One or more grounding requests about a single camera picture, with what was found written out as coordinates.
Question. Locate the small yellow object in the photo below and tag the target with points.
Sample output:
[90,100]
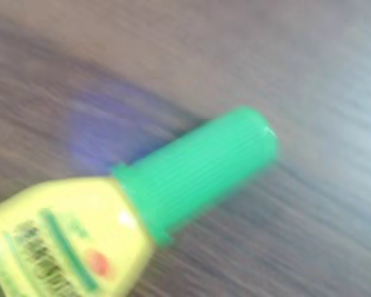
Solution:
[185,173]

